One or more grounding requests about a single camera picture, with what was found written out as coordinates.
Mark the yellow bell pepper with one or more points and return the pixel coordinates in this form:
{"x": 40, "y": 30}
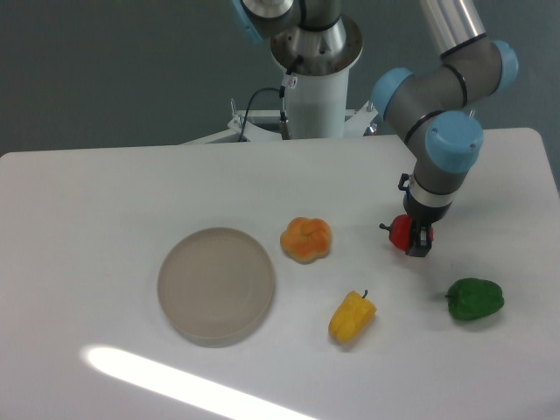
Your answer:
{"x": 352, "y": 316}

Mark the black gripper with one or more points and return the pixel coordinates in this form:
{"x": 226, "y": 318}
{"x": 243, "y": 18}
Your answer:
{"x": 424, "y": 208}

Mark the red bell pepper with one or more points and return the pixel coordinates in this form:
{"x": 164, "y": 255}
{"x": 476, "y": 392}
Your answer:
{"x": 398, "y": 231}

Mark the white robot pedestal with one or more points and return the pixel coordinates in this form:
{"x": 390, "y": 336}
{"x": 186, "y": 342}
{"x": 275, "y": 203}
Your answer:
{"x": 316, "y": 67}

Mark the orange flower-shaped bread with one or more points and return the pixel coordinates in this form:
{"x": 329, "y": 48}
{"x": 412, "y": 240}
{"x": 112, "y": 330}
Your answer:
{"x": 306, "y": 240}

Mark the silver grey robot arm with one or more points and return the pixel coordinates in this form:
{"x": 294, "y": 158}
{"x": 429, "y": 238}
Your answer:
{"x": 427, "y": 112}

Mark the green bell pepper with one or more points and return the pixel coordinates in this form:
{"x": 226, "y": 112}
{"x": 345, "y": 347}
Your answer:
{"x": 473, "y": 298}

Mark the beige round plate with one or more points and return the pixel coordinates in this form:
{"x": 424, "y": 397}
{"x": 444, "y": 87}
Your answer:
{"x": 215, "y": 286}

